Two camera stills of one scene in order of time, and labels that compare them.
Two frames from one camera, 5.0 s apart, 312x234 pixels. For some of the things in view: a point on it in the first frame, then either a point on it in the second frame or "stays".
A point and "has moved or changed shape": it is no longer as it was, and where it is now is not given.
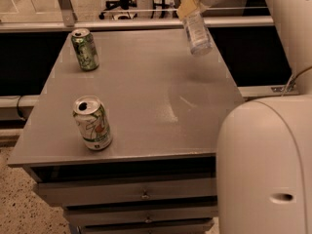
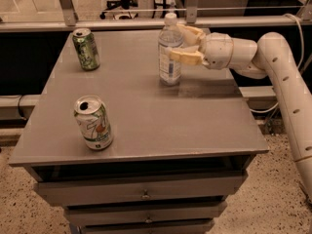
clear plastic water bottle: [199, 40] has moved or changed shape
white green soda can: [93, 121] stays
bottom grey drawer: [146, 226] stays
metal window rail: [139, 23] stays
